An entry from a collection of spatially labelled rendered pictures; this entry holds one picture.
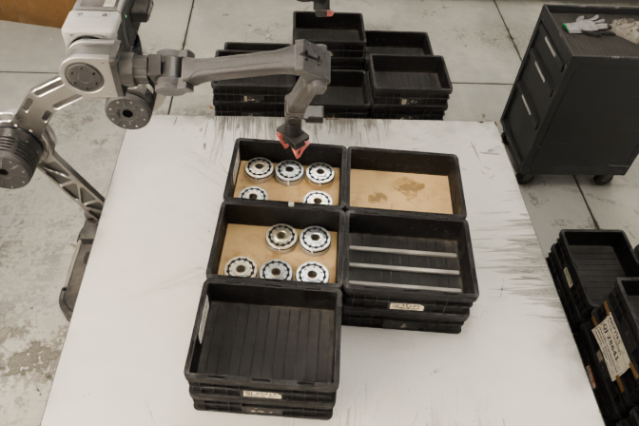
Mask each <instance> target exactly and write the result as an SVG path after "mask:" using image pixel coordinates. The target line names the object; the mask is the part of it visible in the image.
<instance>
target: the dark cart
mask: <svg viewBox="0 0 639 426"><path fill-rule="evenodd" d="M595 14H598V15H599V18H598V19H596V20H595V21H598V20H601V19H603V18H605V19H606V21H605V22H604V23H608V22H612V21H613V20H614V19H623V18H626V19H629V18H633V19H634V21H639V8H636V7H607V6H578V5H550V4H544V5H543V7H542V10H541V12H540V14H539V17H538V20H537V22H536V25H535V28H534V30H533V33H532V37H531V40H530V43H529V44H528V47H527V50H526V52H525V55H524V58H523V60H522V63H521V66H520V68H519V71H518V73H517V75H516V78H515V81H514V83H513V87H512V90H511V93H510V95H509V98H508V101H507V103H506V105H505V108H504V110H503V113H502V116H501V118H500V122H501V124H502V127H503V131H504V132H503V133H502V134H501V138H502V140H503V143H504V144H505V145H509V146H510V148H511V151H512V154H513V157H514V160H515V163H516V165H517V168H518V169H517V170H518V172H517V173H516V175H515V177H516V179H517V182H518V183H519V184H527V183H529V182H530V181H532V180H533V178H534V174H554V175H594V177H593V180H594V182H595V183H596V184H597V185H604V184H607V183H609V182H610V181H611V180H612V178H613V175H621V176H624V175H626V173H627V171H628V170H629V168H630V166H631V165H632V163H633V162H634V160H635V159H636V157H637V155H638V154H639V43H638V44H634V43H632V42H631V41H629V40H627V39H625V38H623V37H620V36H618V35H615V36H613V35H610V34H602V36H601V37H598V36H592V35H588V34H585V33H568V32H567V31H566V29H565V28H564V26H563V25H562V24H567V23H574V22H575V20H576V19H577V18H578V17H579V16H582V15H585V16H587V19H588V20H589V19H591V18H592V17H594V15H595Z"/></svg>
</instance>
